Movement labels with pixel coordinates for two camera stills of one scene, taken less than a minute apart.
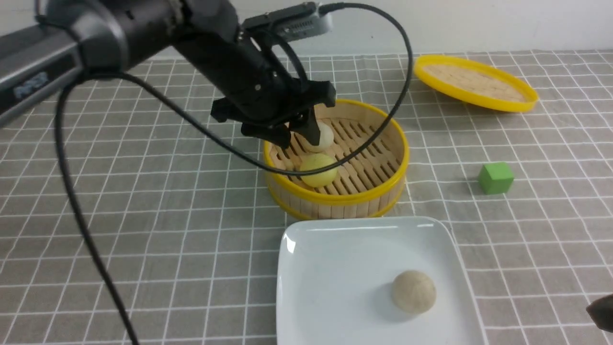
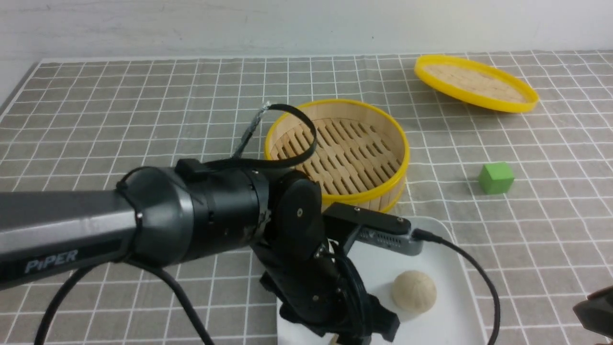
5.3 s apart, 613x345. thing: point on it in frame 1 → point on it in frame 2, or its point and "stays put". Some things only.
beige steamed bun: (413, 292) stays put
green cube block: (496, 178) stays put
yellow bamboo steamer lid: (475, 84) stays put
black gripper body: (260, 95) → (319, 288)
